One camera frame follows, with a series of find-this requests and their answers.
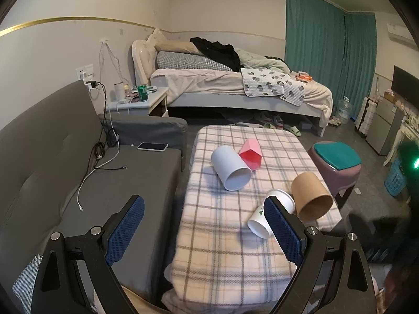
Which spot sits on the black television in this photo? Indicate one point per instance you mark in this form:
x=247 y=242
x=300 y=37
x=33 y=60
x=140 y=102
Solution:
x=406 y=86

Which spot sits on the bed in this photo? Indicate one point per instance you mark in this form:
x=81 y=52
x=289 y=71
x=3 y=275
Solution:
x=220 y=89

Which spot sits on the smartphone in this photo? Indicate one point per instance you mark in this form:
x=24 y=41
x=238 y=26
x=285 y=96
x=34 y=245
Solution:
x=153 y=147

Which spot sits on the brown paper cup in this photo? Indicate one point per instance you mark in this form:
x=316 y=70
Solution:
x=312 y=199

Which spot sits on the pink faceted cup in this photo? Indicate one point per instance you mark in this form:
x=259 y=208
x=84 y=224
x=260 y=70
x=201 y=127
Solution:
x=251 y=153

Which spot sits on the purple plastic stool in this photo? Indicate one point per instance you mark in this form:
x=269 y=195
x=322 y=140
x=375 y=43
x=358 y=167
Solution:
x=339 y=182

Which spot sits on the green curtain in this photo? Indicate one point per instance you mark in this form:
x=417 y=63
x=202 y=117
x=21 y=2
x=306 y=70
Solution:
x=337 y=49

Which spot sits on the white nightstand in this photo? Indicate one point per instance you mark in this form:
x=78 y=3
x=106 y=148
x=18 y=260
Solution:
x=155 y=105

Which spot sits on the checked grey pillow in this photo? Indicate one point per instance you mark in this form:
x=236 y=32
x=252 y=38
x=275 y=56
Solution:
x=184 y=61

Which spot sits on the white plastic cup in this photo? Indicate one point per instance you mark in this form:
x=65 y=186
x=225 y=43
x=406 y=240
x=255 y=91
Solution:
x=230 y=168

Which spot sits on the black clothing pile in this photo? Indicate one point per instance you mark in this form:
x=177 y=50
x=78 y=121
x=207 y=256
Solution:
x=223 y=54

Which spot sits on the white dressing table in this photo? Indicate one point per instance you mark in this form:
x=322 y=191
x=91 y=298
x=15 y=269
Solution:
x=407 y=131

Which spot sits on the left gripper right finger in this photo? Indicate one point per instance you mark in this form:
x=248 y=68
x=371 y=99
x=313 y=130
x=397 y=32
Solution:
x=337 y=263

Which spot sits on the air conditioner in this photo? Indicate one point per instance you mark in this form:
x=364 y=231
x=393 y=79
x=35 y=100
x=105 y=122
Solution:
x=400 y=34

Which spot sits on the green can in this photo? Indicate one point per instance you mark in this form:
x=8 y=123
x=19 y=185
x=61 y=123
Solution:
x=142 y=92

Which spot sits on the patterned white mat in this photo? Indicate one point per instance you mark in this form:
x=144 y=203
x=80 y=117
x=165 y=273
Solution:
x=260 y=82

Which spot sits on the white printed paper cup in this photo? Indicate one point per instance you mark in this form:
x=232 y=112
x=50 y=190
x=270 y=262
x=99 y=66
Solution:
x=258 y=222

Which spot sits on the water jug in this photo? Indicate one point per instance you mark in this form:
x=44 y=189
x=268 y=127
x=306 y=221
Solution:
x=343 y=111

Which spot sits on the small grey fridge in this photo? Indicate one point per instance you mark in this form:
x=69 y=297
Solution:
x=384 y=126

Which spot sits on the teal stool cushion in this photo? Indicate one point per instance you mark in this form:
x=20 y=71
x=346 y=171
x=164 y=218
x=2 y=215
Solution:
x=338 y=155

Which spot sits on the blue laundry basket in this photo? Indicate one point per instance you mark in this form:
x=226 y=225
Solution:
x=395 y=181

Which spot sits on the grey sofa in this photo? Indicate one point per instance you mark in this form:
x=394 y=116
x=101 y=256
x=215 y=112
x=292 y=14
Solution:
x=65 y=168

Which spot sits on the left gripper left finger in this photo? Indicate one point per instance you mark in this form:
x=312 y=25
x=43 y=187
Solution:
x=59 y=287

